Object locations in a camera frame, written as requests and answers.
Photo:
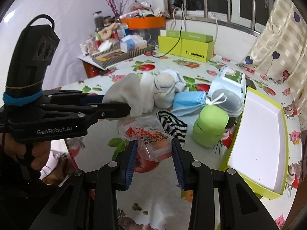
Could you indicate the blue face masks bundle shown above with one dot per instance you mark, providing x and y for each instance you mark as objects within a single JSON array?
[{"x": 188, "y": 102}]

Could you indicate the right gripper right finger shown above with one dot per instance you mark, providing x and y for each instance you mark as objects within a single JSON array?
[{"x": 192, "y": 175}]

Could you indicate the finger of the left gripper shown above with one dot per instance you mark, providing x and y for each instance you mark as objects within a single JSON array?
[
  {"x": 71, "y": 95},
  {"x": 94, "y": 111}
]

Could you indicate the wet wipes pack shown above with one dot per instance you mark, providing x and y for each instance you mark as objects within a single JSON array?
[{"x": 230, "y": 79}]

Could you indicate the clear lidded dark container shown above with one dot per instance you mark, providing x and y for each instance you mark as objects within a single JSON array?
[{"x": 229, "y": 102}]

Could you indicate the orange box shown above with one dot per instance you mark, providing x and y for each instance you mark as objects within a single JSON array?
[{"x": 144, "y": 22}]

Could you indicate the black white striped sock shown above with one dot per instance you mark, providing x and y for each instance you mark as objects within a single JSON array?
[{"x": 172, "y": 125}]

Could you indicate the snack packet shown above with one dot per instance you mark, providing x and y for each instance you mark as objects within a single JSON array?
[{"x": 153, "y": 143}]

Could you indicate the long white sock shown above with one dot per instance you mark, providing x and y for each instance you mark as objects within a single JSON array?
[{"x": 146, "y": 85}]

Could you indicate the black smartphone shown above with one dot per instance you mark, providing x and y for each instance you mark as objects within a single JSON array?
[{"x": 251, "y": 84}]

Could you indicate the blue white tissue pack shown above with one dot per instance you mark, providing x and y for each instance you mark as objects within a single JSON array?
[{"x": 132, "y": 42}]

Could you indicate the white cloth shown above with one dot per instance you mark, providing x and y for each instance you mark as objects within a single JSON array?
[{"x": 127, "y": 90}]

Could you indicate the lime green tray box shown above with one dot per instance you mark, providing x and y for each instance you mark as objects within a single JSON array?
[{"x": 259, "y": 151}]

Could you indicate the green Shishangnx box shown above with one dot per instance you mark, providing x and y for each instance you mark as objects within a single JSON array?
[{"x": 190, "y": 45}]

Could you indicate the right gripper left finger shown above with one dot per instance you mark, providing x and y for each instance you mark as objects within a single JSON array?
[{"x": 112, "y": 177}]

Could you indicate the beige sock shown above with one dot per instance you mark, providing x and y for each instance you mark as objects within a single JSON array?
[{"x": 163, "y": 90}]

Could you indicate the green plastic jar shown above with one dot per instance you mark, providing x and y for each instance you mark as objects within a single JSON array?
[{"x": 209, "y": 126}]

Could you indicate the heart pattern curtain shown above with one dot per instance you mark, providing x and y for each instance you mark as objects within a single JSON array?
[{"x": 279, "y": 53}]

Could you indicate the striped cardboard tray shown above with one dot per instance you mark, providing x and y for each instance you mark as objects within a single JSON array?
[{"x": 112, "y": 56}]

